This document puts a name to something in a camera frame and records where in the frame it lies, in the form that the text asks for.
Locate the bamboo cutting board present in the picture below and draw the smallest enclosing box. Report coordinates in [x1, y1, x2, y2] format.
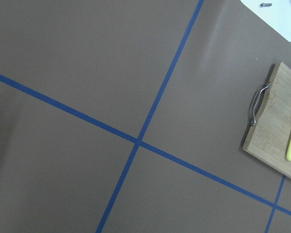
[242, 62, 291, 179]

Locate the small metal bolt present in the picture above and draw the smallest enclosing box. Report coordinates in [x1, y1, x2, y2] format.
[259, 3, 272, 8]

